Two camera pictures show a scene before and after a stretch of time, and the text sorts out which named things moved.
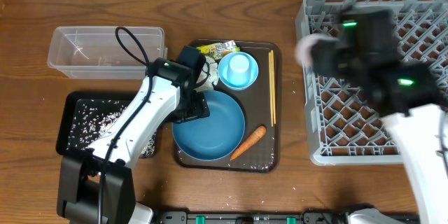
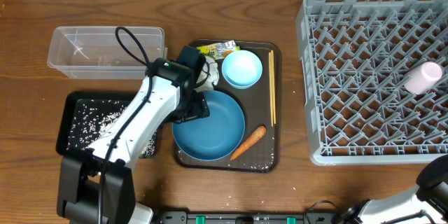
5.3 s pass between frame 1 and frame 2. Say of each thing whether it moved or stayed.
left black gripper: stayed
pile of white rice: stayed
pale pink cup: moved
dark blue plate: stayed
